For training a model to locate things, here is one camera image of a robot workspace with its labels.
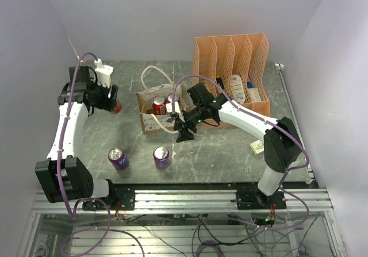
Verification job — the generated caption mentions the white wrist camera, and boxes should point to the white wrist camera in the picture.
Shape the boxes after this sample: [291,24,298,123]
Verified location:
[165,101,185,121]
[94,59,114,88]

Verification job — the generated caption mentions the white blue box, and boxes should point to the white blue box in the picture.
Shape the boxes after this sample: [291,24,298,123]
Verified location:
[247,82,262,102]

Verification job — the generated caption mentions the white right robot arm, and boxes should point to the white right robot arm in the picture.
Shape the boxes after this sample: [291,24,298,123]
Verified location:
[172,83,302,209]

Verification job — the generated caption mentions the aluminium rail frame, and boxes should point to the aluminium rail frame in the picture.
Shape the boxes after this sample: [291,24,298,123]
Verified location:
[31,188,334,214]

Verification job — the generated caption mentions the small green white box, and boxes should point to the small green white box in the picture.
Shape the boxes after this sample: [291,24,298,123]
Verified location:
[250,140,264,155]

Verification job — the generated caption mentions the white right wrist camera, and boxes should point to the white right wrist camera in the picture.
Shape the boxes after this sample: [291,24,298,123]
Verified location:
[165,101,185,121]

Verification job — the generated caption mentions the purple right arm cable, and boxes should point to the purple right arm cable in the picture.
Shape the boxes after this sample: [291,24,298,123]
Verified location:
[173,75,311,257]

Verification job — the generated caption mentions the orange plastic file organizer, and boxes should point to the orange plastic file organizer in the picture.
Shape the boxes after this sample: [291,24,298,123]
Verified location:
[191,33,270,117]

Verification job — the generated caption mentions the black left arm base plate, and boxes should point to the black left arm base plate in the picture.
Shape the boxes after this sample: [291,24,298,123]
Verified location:
[82,187,136,211]

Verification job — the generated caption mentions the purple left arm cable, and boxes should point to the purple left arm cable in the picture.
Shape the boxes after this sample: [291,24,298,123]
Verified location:
[56,52,144,257]

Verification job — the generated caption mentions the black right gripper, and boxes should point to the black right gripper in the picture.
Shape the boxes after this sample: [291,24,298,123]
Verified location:
[173,105,206,143]

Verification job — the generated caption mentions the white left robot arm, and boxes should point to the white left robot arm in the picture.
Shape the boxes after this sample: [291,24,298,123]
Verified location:
[35,64,120,209]

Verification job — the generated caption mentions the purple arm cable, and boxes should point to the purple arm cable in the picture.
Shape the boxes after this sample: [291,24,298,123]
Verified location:
[56,52,144,257]
[173,75,311,257]

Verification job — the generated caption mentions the purple soda can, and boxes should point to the purple soda can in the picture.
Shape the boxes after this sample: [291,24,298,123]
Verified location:
[153,146,171,169]
[108,148,129,170]
[166,93,180,104]

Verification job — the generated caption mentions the white labelled packet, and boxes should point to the white labelled packet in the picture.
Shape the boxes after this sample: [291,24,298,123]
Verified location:
[231,74,246,104]

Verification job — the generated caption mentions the red cola can front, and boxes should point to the red cola can front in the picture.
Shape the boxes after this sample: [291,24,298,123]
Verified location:
[152,95,166,116]

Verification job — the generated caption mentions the canvas jute cat-print bag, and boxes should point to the canvas jute cat-print bag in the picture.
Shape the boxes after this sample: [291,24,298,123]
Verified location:
[136,66,187,135]

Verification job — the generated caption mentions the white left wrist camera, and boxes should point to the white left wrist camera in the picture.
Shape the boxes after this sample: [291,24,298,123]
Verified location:
[94,59,114,88]

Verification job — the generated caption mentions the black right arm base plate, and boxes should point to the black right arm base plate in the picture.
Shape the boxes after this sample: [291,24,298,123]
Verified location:
[232,189,286,210]

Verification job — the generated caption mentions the red cola can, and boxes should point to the red cola can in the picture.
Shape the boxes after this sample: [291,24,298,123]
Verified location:
[152,95,166,116]
[111,99,122,114]

